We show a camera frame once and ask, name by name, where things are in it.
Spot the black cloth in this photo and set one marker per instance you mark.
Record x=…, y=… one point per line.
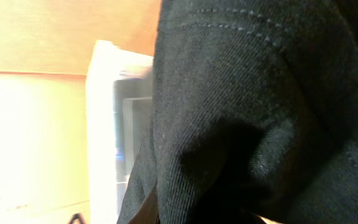
x=254, y=114

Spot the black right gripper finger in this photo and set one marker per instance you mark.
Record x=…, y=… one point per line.
x=148, y=211

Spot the clear plastic storage bin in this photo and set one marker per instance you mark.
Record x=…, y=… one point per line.
x=106, y=162

